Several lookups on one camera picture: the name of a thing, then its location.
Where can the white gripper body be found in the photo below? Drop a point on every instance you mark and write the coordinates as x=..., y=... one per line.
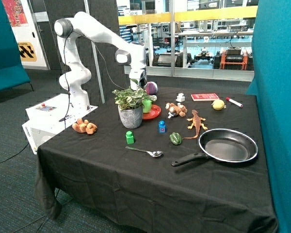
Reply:
x=137, y=78

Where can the green toy watering can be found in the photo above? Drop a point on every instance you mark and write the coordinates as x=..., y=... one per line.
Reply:
x=147, y=103

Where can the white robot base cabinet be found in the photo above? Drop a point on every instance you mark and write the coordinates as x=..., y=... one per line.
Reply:
x=49, y=118

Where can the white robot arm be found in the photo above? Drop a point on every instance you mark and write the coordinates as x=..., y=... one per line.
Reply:
x=74, y=36

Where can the potted plant in grey pot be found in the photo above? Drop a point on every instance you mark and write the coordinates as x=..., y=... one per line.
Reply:
x=130, y=105

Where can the orange plastic plate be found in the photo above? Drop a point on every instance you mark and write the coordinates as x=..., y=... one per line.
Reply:
x=153, y=113

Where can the purple pink soft ball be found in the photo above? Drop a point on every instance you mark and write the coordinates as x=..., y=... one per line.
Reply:
x=151, y=88

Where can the white power adapter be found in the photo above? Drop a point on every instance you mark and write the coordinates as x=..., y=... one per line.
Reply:
x=180, y=97

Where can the brown plush monkey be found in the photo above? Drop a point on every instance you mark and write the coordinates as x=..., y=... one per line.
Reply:
x=175, y=110

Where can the blue toy block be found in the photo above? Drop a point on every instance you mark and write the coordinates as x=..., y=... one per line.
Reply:
x=162, y=126

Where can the green toy block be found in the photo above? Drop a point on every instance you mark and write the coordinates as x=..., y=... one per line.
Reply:
x=129, y=137

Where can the red book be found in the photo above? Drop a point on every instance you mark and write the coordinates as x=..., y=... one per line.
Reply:
x=204, y=97

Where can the orange plush teddy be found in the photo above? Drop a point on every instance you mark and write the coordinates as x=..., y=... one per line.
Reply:
x=84, y=126

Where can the green toy pepper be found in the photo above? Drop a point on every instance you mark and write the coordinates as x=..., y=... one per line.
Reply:
x=175, y=138

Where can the orange toy lizard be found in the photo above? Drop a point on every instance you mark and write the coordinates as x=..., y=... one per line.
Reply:
x=197, y=123

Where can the metal spoon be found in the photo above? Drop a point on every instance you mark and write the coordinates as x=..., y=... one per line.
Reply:
x=154, y=154

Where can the yellow lemon toy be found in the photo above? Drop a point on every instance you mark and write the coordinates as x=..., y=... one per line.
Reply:
x=218, y=105

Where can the red white marker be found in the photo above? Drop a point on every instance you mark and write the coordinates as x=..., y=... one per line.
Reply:
x=234, y=102

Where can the black tablecloth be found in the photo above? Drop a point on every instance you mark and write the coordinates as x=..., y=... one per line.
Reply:
x=132, y=188

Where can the black frying pan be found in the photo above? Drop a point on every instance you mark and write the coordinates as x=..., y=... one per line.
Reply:
x=223, y=145

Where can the teal sofa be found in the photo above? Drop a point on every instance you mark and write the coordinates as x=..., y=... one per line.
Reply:
x=12, y=72

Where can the teal partition panel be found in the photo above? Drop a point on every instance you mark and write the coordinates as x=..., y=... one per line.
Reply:
x=271, y=84

